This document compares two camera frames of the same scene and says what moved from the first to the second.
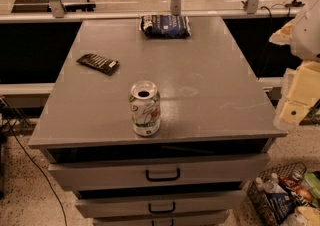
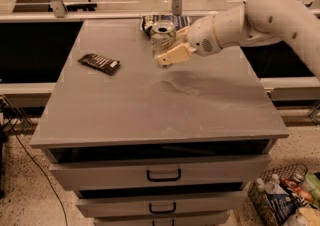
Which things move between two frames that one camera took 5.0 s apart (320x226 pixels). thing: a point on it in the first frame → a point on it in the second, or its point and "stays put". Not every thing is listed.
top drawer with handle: (247, 170) stays put
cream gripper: (309, 38) → (201, 37)
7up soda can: (145, 108) → (163, 36)
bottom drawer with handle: (217, 220) stays put
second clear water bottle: (260, 184) stays put
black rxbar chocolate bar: (97, 62) stays put
